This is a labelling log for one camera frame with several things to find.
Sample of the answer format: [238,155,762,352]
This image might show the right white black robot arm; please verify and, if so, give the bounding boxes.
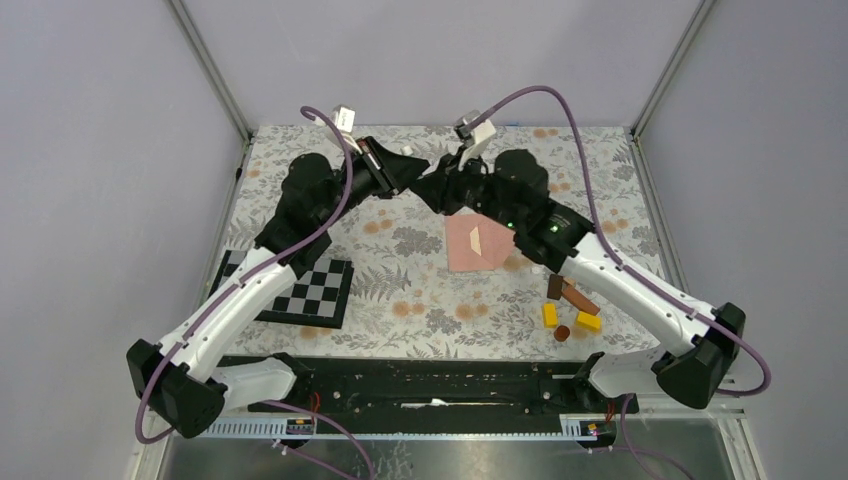
[411,117,745,412]

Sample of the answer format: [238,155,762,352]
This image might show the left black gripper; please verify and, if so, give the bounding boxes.
[317,135,429,229]

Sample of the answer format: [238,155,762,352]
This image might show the yellow block near front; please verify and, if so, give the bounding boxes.
[542,303,559,329]

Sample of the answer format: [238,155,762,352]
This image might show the small brown wooden cylinder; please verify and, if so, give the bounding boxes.
[553,325,571,343]

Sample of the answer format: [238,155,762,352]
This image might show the aluminium frame post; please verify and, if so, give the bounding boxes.
[164,0,253,144]
[630,0,718,140]

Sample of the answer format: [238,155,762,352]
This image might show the reddish brown wooden block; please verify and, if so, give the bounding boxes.
[562,283,601,316]

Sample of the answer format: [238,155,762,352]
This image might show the right aluminium frame post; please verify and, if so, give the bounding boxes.
[630,0,718,140]

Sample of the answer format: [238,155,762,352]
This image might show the black grey checkerboard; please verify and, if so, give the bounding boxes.
[208,248,356,331]

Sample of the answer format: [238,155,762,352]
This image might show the white slotted cable duct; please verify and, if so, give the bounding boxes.
[199,415,616,442]

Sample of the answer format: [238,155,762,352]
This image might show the purple cable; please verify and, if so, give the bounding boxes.
[134,105,379,480]
[463,84,773,480]

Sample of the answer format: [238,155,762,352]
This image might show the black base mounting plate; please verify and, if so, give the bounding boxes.
[218,357,641,436]

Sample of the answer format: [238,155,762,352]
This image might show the left aluminium frame post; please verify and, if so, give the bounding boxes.
[164,0,253,144]

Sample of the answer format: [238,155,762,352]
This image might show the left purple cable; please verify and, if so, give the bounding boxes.
[134,105,379,480]

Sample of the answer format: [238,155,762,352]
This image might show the floral patterned table mat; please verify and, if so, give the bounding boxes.
[229,127,663,361]

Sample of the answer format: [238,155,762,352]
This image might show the dark brown wooden block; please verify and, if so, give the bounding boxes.
[546,274,565,301]

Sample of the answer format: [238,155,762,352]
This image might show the yellow block right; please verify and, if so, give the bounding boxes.
[575,311,602,332]

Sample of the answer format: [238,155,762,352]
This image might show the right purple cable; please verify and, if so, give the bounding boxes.
[463,84,773,480]

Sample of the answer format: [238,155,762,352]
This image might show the yellow block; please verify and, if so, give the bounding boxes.
[542,303,559,329]
[575,311,602,332]

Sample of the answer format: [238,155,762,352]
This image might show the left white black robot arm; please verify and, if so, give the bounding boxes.
[126,106,429,444]

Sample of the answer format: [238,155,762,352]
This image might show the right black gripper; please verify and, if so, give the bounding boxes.
[409,143,522,232]

